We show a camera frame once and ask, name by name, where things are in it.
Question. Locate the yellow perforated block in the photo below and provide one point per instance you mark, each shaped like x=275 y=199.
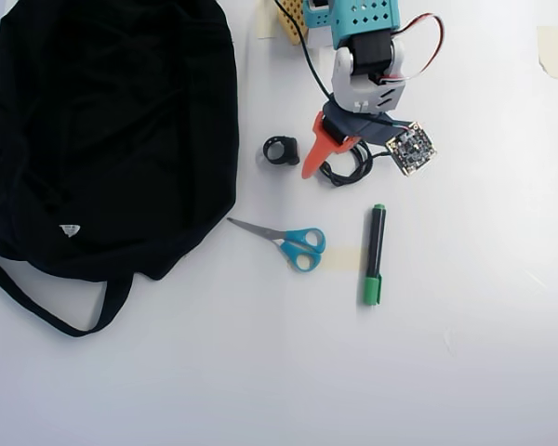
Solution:
x=292 y=21

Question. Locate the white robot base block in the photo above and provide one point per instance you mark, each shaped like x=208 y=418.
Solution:
x=321 y=38

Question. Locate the green black marker pen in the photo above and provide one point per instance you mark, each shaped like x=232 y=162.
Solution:
x=372 y=288

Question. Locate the beige masking tape strip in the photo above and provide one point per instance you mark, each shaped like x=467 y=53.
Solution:
x=551 y=51
x=344 y=258
x=266 y=23

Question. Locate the black fabric bag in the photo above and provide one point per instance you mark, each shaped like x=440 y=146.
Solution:
x=97 y=139

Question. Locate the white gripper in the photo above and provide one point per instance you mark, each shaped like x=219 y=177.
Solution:
x=317 y=150

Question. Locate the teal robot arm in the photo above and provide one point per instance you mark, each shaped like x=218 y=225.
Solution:
x=367 y=18

